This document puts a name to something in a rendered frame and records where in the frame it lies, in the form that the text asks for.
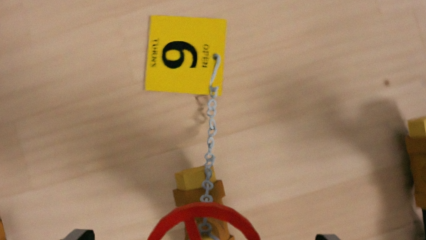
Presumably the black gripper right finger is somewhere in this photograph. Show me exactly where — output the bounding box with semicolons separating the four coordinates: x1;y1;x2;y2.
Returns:
315;234;341;240

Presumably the yellow tag with silver chain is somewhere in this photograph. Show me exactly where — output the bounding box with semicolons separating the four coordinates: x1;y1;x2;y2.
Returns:
144;16;225;202

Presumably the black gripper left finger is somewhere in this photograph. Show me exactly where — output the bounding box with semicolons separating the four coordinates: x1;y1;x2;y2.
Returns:
60;228;95;240

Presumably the black pipe manifold with grey fittings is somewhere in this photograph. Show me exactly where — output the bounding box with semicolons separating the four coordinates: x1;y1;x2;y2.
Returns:
147;114;426;240

